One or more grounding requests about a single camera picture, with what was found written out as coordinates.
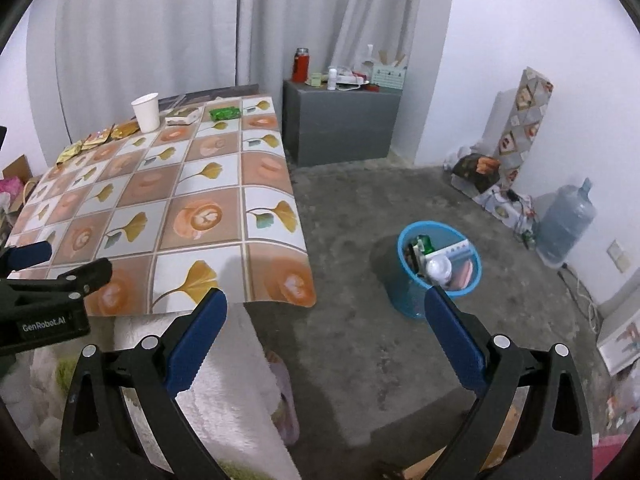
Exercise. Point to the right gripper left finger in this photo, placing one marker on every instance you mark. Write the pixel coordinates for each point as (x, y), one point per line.
(98, 439)

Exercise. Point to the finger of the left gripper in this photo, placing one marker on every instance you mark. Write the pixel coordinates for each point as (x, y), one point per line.
(20, 258)
(76, 283)

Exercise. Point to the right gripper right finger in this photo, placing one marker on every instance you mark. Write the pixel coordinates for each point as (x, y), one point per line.
(552, 439)

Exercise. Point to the pink sponge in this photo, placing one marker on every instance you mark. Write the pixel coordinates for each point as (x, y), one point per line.
(461, 277)

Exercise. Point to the white yogurt drink bottle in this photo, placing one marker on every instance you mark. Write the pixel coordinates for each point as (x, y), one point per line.
(439, 270)

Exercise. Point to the blue white medicine box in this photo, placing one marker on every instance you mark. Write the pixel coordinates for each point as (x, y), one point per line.
(452, 251)

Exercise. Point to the green snack bag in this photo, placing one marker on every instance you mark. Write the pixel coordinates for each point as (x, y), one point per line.
(418, 250)

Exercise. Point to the blue plastic trash basket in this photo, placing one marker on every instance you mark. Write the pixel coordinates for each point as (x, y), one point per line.
(407, 290)

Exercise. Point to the cardboard box with clutter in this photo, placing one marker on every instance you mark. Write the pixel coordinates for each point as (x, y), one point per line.
(17, 184)

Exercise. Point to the yellow green snack packet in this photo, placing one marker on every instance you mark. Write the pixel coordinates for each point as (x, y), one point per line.
(69, 152)

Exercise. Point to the orange yellow snack packet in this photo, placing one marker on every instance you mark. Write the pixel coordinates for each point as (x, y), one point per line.
(96, 139)

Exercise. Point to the white fluffy blanket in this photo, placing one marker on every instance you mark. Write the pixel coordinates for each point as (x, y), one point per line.
(235, 405)

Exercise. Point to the gold foil packet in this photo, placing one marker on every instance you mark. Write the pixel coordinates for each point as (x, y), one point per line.
(122, 131)

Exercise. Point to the patterned tablecloth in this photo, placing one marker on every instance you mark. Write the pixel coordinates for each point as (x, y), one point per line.
(177, 211)

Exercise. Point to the white paper cup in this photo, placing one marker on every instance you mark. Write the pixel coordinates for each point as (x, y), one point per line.
(147, 112)

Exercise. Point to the dark printed poster board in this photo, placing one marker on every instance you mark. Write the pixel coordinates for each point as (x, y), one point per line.
(203, 96)

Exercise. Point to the gold white small box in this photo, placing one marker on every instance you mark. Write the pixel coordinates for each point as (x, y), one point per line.
(184, 116)

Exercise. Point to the blue water jug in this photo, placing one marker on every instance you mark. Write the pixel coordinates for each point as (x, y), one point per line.
(564, 222)

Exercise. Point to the grey curtain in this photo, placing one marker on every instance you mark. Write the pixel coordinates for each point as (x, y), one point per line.
(87, 60)

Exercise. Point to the small green packet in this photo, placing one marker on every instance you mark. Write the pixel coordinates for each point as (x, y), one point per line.
(223, 114)

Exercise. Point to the dark snack bag on floor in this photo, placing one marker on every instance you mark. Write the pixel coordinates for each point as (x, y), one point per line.
(480, 171)

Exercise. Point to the grey cabinet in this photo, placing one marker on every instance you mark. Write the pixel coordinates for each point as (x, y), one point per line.
(323, 127)

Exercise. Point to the red thermos bottle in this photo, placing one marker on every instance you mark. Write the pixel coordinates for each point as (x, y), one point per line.
(300, 65)

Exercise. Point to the small white bottle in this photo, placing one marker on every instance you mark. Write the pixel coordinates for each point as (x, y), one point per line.
(332, 79)

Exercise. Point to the patterned rolled mat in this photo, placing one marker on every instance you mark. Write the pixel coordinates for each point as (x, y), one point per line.
(530, 104)

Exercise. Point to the green storage basket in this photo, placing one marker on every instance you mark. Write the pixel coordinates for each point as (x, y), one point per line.
(387, 76)

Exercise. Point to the wall power socket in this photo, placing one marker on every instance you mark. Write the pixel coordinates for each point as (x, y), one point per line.
(619, 256)

